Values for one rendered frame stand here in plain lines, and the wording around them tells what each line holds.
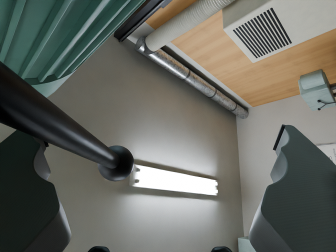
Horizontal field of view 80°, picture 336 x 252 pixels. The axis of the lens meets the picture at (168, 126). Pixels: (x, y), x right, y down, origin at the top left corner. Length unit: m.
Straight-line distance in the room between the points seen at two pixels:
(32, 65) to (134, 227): 1.74
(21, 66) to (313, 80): 2.19
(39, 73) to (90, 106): 1.51
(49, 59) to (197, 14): 1.62
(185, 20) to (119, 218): 1.63
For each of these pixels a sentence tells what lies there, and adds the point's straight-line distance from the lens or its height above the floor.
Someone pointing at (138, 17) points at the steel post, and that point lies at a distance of 1.94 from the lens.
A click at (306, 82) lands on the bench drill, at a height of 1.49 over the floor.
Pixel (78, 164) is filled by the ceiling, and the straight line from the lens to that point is 1.60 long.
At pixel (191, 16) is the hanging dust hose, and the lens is 1.78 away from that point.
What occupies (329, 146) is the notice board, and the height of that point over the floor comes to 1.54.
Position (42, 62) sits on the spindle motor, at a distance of 0.19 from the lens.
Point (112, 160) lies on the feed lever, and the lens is 0.17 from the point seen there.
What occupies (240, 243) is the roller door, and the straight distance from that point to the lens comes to 3.09.
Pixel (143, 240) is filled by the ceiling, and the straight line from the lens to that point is 1.94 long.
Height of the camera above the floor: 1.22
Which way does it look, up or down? 43 degrees up
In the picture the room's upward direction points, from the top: 107 degrees counter-clockwise
